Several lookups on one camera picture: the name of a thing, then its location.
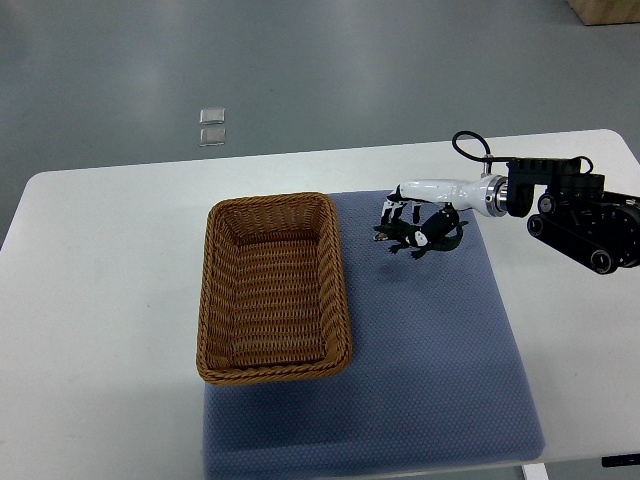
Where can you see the upper floor socket plate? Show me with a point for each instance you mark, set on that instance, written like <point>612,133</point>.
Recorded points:
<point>212,116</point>

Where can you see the dark green toy crocodile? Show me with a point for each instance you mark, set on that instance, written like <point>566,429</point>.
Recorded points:
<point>401,233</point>

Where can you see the brown wicker basket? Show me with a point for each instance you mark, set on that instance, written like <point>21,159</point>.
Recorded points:
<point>273,304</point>

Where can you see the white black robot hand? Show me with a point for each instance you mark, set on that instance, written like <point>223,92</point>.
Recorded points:
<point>434,205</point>

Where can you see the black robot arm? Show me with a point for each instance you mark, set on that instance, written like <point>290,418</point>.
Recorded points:
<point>571,211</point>

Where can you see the cardboard box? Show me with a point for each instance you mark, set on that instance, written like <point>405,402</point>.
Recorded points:
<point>606,12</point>

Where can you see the blue grey fabric mat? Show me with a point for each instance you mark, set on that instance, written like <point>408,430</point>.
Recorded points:
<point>435,379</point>

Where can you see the black table control panel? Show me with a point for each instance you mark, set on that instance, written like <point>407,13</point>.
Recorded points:
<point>621,460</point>

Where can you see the white table leg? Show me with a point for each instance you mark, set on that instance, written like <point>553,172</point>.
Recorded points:
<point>535,471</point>

